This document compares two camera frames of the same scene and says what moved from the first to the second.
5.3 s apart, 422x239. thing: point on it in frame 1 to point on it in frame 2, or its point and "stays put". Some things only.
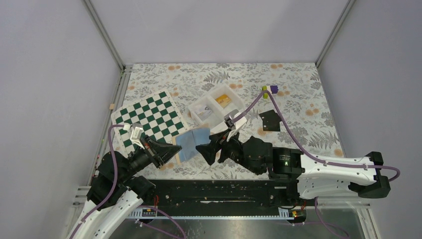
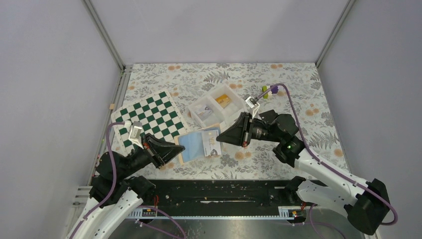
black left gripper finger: [160, 153] stays put
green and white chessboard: [158, 115] stays put
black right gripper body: [232, 147] to [260, 130]
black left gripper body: [140, 160] stays put
